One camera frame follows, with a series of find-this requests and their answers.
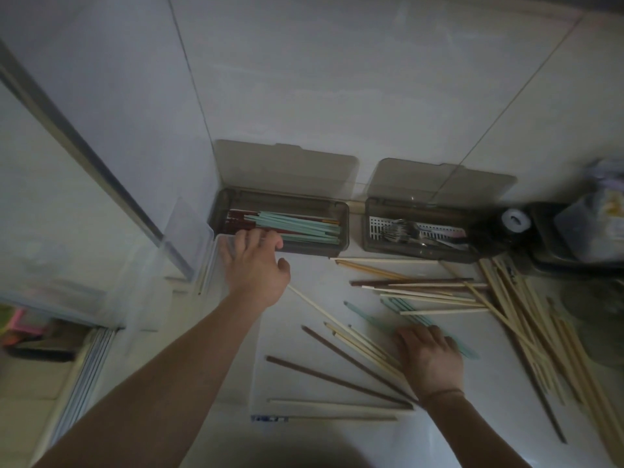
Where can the blue patterned end chopstick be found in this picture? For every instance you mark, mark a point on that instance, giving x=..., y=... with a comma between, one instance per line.
x=331, y=419

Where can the person's left thumb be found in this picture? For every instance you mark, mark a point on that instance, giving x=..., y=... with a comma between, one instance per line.
x=284, y=271

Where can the dark brown chopstick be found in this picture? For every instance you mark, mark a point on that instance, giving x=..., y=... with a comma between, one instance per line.
x=356, y=363
x=541, y=394
x=336, y=380
x=414, y=282

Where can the person's left hand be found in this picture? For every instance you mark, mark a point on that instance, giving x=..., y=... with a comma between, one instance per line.
x=253, y=275

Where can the translucent plastic bag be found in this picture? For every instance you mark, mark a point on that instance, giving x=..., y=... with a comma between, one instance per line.
x=594, y=224

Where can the person's left middle finger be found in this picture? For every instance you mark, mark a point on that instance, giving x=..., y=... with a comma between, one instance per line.
x=256, y=237

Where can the bundle of teal chopsticks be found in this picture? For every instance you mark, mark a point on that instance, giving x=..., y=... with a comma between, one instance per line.
x=302, y=226

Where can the person's right hand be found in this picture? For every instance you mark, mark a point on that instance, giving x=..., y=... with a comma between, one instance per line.
x=434, y=363

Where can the bundle of metal forks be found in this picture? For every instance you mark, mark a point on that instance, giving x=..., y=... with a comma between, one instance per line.
x=399, y=231

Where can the colourful items behind glass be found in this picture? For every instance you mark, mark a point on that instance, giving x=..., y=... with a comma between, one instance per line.
x=14, y=326

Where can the person's right thumb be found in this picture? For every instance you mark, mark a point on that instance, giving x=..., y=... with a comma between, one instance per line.
x=401, y=347

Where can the thin brown wrist band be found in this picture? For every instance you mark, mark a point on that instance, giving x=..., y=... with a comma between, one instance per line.
x=443, y=392

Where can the long teal chopstick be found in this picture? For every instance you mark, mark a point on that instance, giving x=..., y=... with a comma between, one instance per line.
x=365, y=316

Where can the metal window rail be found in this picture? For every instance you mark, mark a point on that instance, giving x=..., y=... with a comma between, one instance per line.
x=85, y=380

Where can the grey window frame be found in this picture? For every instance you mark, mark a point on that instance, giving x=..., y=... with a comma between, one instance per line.
x=97, y=160

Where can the white perforated box insert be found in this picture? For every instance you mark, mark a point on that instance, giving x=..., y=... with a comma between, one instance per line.
x=438, y=232

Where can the grey translucent chopstick box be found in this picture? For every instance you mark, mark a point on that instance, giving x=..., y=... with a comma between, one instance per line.
x=292, y=170

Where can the black tray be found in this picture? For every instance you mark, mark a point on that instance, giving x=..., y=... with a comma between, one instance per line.
x=546, y=238

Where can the bundle of dark red chopsticks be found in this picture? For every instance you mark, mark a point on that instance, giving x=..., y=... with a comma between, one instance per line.
x=239, y=219

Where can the person's right forearm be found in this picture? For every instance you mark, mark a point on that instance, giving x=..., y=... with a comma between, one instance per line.
x=468, y=433

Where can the scattered pale wooden chopsticks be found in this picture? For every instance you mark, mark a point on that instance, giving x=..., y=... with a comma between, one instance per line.
x=429, y=297

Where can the grey translucent cutlery box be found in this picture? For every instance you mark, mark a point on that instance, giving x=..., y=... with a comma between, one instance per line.
x=438, y=185

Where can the person's left little finger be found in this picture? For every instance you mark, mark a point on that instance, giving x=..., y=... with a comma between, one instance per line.
x=226, y=246

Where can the pile of bamboo chopsticks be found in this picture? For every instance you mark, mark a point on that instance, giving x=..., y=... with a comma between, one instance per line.
x=546, y=316

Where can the black holder with white cap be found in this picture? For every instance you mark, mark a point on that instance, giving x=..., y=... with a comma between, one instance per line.
x=516, y=221

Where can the person's left forearm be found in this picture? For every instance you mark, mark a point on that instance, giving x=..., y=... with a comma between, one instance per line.
x=161, y=385

